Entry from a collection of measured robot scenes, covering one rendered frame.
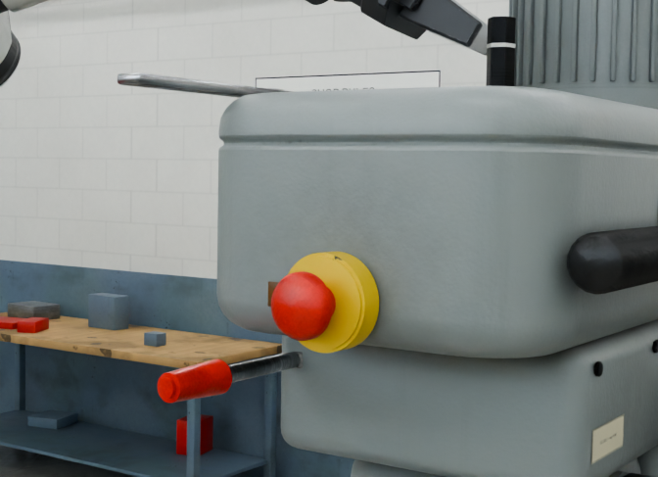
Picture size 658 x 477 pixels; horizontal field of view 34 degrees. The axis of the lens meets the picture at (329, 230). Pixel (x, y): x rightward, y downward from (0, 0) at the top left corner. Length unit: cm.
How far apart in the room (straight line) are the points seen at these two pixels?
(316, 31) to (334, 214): 544
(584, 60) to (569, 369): 37
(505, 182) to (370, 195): 8
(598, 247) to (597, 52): 40
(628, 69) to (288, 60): 525
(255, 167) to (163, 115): 606
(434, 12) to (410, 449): 32
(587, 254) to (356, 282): 13
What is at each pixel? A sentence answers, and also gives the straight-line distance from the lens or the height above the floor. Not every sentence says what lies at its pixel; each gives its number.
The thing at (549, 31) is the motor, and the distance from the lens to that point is 102.
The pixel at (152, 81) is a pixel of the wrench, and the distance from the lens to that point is 69.
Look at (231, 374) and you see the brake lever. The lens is 73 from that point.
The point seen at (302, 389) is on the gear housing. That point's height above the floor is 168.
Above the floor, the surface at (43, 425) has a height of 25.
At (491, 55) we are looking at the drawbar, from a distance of 85.
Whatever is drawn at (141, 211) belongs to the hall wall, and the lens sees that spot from 688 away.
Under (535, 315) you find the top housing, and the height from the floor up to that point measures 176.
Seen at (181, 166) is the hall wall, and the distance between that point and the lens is 665.
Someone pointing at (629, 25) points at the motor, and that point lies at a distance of 100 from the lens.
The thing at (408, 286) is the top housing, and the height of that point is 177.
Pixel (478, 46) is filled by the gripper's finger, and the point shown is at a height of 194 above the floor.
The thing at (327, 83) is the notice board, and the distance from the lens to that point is 602.
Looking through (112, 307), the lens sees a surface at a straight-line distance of 662.
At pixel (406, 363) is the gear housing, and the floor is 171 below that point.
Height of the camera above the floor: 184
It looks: 3 degrees down
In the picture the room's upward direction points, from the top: 1 degrees clockwise
